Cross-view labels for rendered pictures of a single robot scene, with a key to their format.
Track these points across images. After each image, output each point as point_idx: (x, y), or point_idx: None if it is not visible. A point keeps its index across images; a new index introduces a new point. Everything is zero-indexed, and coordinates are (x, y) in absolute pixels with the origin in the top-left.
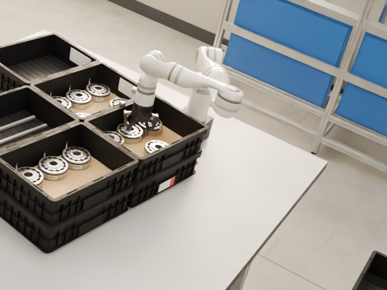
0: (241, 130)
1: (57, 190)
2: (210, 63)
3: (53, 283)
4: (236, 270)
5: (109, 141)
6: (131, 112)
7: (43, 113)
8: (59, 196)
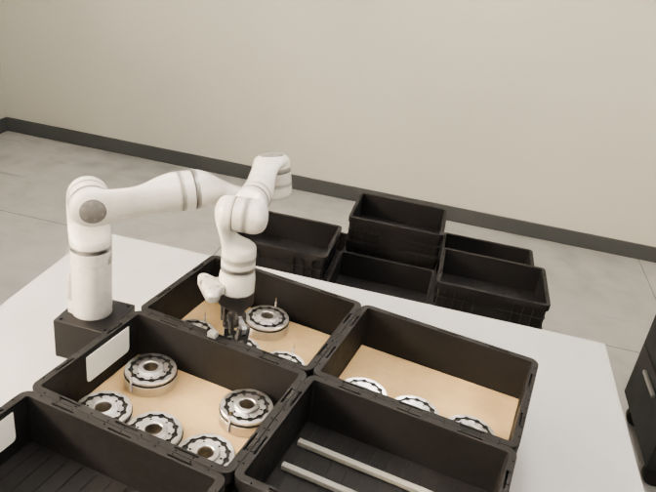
0: (46, 296)
1: (449, 408)
2: (161, 182)
3: (543, 425)
4: (379, 295)
5: (345, 335)
6: (244, 318)
7: (269, 462)
8: (521, 357)
